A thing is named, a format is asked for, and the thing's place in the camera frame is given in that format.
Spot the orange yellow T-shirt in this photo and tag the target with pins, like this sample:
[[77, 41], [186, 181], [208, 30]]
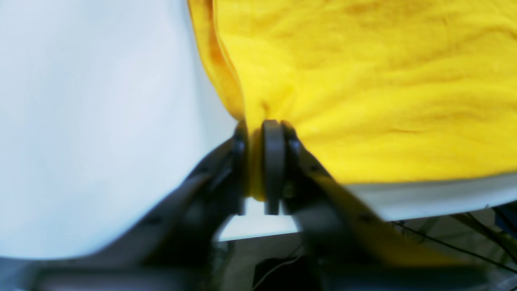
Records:
[[379, 91]]

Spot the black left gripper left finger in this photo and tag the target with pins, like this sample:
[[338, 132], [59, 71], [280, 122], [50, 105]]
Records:
[[169, 248]]

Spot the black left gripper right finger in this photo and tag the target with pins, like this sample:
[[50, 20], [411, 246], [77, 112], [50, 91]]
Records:
[[352, 247]]

